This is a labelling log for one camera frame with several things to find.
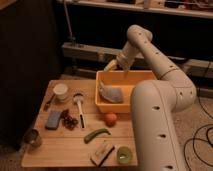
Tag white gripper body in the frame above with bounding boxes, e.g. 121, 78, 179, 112
116, 45, 136, 71

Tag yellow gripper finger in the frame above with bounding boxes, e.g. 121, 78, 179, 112
124, 69, 129, 78
104, 59, 117, 72

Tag blue sponge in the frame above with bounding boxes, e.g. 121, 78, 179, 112
45, 111, 61, 130

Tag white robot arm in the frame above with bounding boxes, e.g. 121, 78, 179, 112
105, 25, 197, 171

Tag yellow plastic bin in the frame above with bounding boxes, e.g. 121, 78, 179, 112
95, 70, 155, 113

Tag grey cloth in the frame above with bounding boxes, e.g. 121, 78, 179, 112
99, 82, 123, 103

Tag metal stand pole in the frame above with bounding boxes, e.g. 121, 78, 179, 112
63, 0, 76, 46

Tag orange fruit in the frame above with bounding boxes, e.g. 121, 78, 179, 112
104, 112, 117, 127

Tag white paper cup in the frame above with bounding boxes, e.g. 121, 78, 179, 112
53, 83, 69, 102

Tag brown pine cone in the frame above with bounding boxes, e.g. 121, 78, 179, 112
61, 109, 78, 130

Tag green chili pepper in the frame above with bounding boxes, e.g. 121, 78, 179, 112
84, 128, 111, 144

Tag upper wooden shelf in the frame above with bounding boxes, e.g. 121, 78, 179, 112
57, 0, 213, 19

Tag green small cup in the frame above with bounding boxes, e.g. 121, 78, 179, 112
117, 146, 133, 164

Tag metal cup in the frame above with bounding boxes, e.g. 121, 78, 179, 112
24, 129, 42, 148

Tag metal shelf rail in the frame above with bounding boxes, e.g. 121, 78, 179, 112
62, 42, 213, 79

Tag black cables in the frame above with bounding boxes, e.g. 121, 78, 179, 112
183, 61, 213, 171

